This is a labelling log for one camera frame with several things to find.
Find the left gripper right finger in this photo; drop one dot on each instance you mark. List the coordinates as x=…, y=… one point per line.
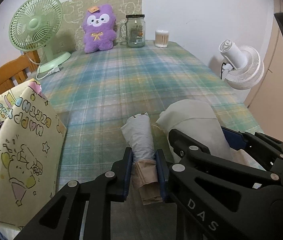
x=167, y=184

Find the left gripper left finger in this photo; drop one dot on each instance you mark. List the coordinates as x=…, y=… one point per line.
x=118, y=187

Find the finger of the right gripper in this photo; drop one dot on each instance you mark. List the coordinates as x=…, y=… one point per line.
x=239, y=140
x=188, y=150

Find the white cloth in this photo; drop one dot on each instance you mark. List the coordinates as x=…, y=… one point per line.
x=197, y=120

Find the beige door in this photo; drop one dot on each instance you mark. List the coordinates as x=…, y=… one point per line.
x=265, y=100

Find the plaid blue green tablecloth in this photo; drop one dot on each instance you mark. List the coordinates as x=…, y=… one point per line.
x=94, y=94

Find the yellow cartoon fabric storage box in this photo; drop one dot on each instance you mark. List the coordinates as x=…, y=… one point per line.
x=31, y=140

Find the cotton swab container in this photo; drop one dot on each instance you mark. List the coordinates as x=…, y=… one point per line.
x=161, y=38

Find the glass mason jar mug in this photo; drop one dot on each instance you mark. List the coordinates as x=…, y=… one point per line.
x=134, y=31

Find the purple plush bunny toy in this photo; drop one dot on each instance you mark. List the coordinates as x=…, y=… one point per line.
x=98, y=26

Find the beige cartoon patterned board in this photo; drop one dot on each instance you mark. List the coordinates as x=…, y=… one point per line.
x=70, y=35

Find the green desk fan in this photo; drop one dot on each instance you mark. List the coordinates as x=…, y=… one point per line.
x=33, y=26

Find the white wall fan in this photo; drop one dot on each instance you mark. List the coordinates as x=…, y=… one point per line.
x=242, y=68

